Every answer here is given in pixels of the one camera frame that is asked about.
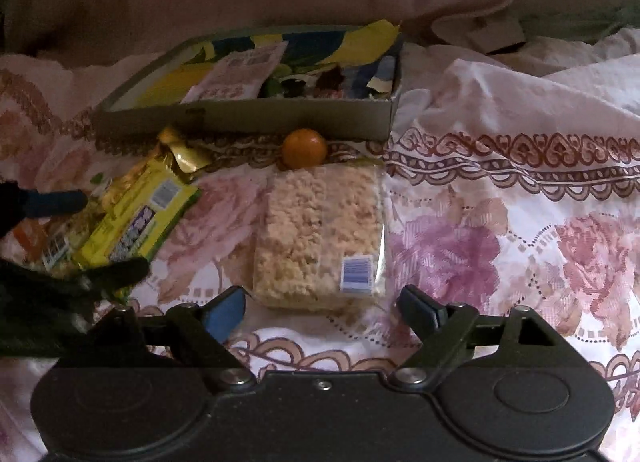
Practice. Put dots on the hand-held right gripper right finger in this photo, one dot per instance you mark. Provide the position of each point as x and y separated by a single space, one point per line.
417 314

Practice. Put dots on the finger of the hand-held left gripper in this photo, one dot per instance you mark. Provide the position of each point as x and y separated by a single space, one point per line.
117 274
55 203

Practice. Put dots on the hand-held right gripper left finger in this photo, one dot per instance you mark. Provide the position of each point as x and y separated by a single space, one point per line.
225 314

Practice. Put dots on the orange snack packet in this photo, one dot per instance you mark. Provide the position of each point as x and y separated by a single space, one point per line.
30 242

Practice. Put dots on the yellow snack bar packet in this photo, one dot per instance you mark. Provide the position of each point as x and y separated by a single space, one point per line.
140 222

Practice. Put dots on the clear rice cracker packet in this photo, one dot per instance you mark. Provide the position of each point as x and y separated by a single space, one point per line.
320 232

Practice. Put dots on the gold foil wrapper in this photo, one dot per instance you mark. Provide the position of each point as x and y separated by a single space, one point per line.
185 152

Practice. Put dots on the small tangerine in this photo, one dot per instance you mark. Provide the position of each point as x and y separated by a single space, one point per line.
304 148

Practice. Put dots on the cardboard box with colourful lining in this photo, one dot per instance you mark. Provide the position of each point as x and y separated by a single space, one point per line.
250 115

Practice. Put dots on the clear plastic pouch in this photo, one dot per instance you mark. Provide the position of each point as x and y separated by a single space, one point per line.
235 72

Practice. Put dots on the floral bed sheet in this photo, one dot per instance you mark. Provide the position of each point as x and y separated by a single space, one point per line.
500 192

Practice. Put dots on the green cloth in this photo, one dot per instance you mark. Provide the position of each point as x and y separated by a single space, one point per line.
580 12

